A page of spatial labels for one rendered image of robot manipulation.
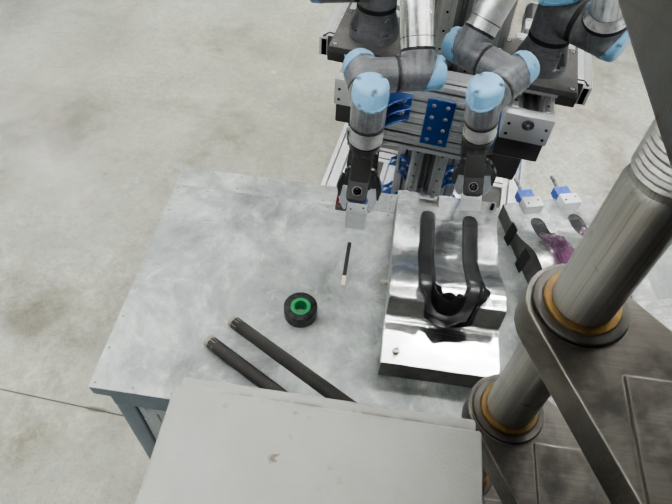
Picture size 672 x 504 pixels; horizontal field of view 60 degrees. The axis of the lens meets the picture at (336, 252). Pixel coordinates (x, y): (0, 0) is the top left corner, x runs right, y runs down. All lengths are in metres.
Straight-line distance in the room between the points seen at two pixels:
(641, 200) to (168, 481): 0.45
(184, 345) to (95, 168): 1.77
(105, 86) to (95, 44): 0.42
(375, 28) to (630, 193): 1.38
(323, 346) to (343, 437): 0.82
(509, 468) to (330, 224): 0.96
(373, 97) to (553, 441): 0.71
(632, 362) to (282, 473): 0.33
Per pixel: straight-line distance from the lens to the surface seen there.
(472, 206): 1.54
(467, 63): 1.40
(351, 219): 1.42
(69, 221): 2.84
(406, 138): 1.98
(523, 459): 0.80
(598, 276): 0.54
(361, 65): 1.29
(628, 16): 0.44
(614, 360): 0.60
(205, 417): 0.58
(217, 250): 1.54
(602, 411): 0.57
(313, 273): 1.48
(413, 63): 1.31
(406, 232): 1.48
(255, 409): 0.58
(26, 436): 2.34
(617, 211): 0.50
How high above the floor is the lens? 2.00
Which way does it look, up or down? 52 degrees down
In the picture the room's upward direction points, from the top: 4 degrees clockwise
